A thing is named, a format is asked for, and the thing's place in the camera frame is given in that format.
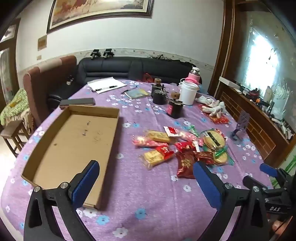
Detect grey phone stand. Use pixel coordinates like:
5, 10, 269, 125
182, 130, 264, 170
232, 111, 251, 142

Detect red gold foil packet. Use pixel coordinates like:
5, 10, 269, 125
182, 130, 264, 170
198, 104, 229, 125

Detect white work glove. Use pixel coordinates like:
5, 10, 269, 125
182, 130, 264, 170
201, 101, 229, 118

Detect white red snack packet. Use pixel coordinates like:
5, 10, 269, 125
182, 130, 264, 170
163, 126, 179, 138

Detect pink thermos flask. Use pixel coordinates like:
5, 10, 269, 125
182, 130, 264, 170
185, 67, 201, 83

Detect small dark red snack packet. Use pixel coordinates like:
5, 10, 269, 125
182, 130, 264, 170
194, 151, 213, 165

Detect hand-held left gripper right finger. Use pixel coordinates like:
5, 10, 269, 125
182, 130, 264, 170
193, 161, 270, 241

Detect black phone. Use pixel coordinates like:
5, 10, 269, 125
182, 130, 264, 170
59, 97, 96, 108

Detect small wall plaque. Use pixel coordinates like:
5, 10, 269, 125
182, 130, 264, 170
37, 35, 48, 50

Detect large dark red snack packet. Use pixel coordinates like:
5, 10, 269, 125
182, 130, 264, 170
176, 152, 196, 179

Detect wooden stool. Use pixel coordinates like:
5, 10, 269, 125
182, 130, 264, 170
0, 119, 31, 158

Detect green patterned blanket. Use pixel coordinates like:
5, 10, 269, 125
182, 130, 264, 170
0, 88, 29, 127

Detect pale pink snack packet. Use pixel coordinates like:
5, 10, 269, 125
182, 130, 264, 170
178, 131, 200, 142

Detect large glass mirror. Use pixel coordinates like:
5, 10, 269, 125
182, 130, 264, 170
233, 9, 296, 112

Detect thin yellow blue book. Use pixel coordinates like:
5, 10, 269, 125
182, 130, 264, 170
124, 88, 151, 100

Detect white notepad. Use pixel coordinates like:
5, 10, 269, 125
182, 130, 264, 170
87, 77, 127, 94

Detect round cracker packet green edges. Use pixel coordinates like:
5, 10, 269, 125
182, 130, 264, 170
212, 148, 233, 166

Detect green bamboo wall decor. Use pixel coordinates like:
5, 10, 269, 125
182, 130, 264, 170
272, 155, 296, 189

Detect white plastic jar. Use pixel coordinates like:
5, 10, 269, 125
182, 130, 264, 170
180, 80, 199, 105

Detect framed wall painting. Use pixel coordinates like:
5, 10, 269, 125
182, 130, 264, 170
46, 0, 154, 34

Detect yellow biscuit packet red label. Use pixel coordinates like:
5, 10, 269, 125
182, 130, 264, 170
141, 145, 174, 170

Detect brown wooden cabinet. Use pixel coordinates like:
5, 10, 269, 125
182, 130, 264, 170
218, 76, 296, 168

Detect brown armchair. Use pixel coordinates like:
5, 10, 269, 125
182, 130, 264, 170
23, 55, 78, 127

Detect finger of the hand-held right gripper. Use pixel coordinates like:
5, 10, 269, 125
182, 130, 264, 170
259, 163, 292, 184
242, 175, 289, 203

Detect long yellow biscuit packet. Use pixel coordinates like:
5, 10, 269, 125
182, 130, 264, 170
144, 130, 176, 143

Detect person's right hand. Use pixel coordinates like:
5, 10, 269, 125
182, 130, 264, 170
273, 219, 286, 233

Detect grey white glove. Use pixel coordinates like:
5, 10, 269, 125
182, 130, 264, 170
196, 95, 214, 105

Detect green candy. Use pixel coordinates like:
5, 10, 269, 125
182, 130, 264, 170
188, 125, 200, 138

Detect black tin wooden knob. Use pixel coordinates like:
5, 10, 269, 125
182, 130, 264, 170
151, 78, 167, 105

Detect black tin red label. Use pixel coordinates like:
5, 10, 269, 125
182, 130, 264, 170
166, 91, 184, 119

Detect round cracker packet black stripe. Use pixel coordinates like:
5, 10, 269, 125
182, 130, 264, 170
200, 129, 226, 151

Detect black leather sofa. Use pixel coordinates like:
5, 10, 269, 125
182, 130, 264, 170
47, 57, 203, 103

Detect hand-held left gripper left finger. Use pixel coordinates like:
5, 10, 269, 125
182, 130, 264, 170
23, 160, 100, 241

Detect white flat box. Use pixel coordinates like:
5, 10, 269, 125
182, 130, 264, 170
218, 76, 241, 88

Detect purple floral tablecloth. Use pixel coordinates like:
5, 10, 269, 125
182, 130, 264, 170
0, 79, 275, 241

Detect shallow cardboard box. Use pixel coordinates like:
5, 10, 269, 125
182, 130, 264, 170
21, 105, 120, 210

